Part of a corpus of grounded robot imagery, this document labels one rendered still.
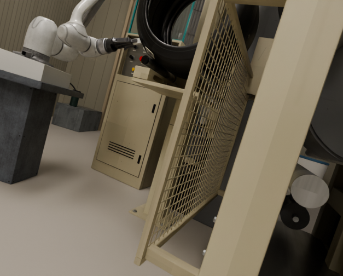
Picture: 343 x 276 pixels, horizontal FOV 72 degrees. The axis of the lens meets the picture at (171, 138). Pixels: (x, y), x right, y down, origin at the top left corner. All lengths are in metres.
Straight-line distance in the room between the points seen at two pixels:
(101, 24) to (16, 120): 3.85
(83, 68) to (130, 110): 3.20
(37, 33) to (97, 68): 3.40
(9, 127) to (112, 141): 0.83
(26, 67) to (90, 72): 3.54
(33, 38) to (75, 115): 2.54
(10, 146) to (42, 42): 0.66
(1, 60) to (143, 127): 1.03
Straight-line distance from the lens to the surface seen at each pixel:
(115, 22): 5.20
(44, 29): 1.73
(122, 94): 2.15
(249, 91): 1.34
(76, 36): 1.45
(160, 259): 0.63
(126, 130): 2.08
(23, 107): 1.65
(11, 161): 1.71
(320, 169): 4.55
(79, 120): 4.11
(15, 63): 1.67
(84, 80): 5.13
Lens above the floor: 0.67
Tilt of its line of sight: 5 degrees down
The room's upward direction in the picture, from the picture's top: 16 degrees clockwise
